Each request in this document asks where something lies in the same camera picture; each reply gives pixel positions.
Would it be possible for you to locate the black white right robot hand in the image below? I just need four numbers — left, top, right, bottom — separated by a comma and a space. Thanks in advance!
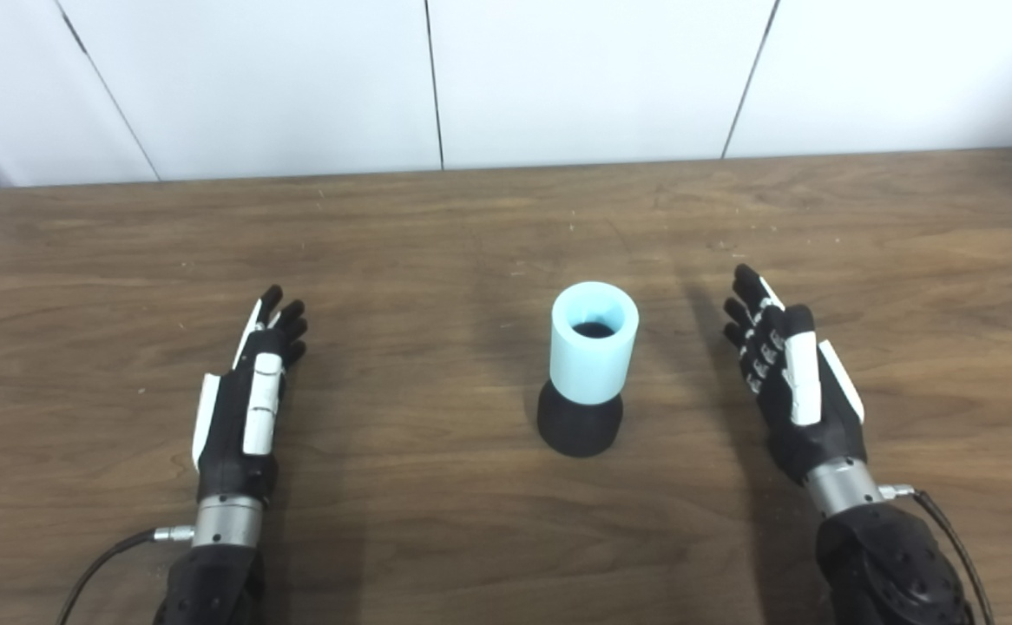
721, 264, 869, 485

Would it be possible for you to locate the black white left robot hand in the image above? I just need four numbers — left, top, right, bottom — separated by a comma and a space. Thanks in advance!
191, 284, 309, 504

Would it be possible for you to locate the light-blue hose piece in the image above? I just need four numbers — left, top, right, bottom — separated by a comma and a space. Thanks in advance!
549, 280, 641, 407

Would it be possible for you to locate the black flared nozzle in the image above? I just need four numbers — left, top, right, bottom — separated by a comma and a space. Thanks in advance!
536, 379, 625, 459

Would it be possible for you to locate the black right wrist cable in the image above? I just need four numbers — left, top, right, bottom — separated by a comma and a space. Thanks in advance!
877, 484, 997, 625

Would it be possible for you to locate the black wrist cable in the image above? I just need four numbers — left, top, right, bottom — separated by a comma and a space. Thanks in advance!
877, 484, 997, 625
55, 523, 197, 625

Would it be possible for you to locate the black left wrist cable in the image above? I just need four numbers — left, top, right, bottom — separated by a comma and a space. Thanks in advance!
55, 523, 197, 625

